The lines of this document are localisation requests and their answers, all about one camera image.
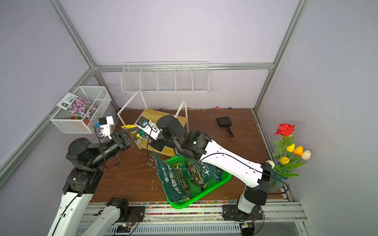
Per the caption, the clear glass vase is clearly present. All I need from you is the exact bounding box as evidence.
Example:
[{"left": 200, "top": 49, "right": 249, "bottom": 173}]
[{"left": 268, "top": 171, "right": 285, "bottom": 192}]

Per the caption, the black slotted plastic scoop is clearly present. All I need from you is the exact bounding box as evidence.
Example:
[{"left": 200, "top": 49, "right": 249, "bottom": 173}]
[{"left": 216, "top": 117, "right": 234, "bottom": 138}]

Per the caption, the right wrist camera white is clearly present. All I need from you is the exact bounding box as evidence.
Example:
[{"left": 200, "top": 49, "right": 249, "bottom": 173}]
[{"left": 136, "top": 117, "right": 160, "bottom": 140}]

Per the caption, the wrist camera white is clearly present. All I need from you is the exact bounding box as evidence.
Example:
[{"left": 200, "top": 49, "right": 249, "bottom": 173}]
[
  {"left": 94, "top": 116, "right": 114, "bottom": 140},
  {"left": 136, "top": 117, "right": 160, "bottom": 140}
]

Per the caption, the white frame wooden shelf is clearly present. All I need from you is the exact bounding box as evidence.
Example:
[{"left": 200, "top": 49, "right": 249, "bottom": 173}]
[{"left": 117, "top": 89, "right": 189, "bottom": 157}]

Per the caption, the green plastic mesh tray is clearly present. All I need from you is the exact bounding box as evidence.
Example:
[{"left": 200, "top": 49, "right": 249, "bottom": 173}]
[{"left": 165, "top": 156, "right": 231, "bottom": 209}]

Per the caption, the pink flower seed packet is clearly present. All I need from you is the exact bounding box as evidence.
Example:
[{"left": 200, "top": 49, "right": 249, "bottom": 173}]
[{"left": 56, "top": 93, "right": 98, "bottom": 121}]

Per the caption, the dark green soil bag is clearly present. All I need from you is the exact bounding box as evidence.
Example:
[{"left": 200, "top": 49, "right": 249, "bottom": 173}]
[
  {"left": 152, "top": 152, "right": 191, "bottom": 203},
  {"left": 188, "top": 160, "right": 223, "bottom": 189}
]

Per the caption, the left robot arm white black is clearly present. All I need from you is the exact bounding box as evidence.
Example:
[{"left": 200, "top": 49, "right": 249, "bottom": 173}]
[{"left": 48, "top": 127, "right": 145, "bottom": 236}]

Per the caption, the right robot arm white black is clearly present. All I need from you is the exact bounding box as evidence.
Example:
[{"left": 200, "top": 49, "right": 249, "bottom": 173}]
[{"left": 139, "top": 115, "right": 274, "bottom": 220}]

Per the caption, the yellow flowered fertilizer bag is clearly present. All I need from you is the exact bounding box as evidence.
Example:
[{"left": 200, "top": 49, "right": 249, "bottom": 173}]
[{"left": 121, "top": 125, "right": 148, "bottom": 140}]

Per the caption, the white wire wall basket long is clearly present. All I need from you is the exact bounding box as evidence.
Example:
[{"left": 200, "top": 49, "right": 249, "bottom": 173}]
[{"left": 120, "top": 61, "right": 210, "bottom": 93}]

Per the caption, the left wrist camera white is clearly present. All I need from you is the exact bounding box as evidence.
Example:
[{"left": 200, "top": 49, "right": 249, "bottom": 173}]
[{"left": 94, "top": 116, "right": 114, "bottom": 140}]

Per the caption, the artificial flower bouquet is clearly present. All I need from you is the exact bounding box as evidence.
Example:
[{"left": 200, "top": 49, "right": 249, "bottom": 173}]
[{"left": 272, "top": 123, "right": 312, "bottom": 179}]

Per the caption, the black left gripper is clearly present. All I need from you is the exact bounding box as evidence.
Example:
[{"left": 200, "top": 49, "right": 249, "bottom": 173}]
[{"left": 90, "top": 126, "right": 141, "bottom": 168}]

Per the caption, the metal base rail frame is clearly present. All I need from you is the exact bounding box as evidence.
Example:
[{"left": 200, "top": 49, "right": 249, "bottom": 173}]
[{"left": 56, "top": 199, "right": 311, "bottom": 236}]

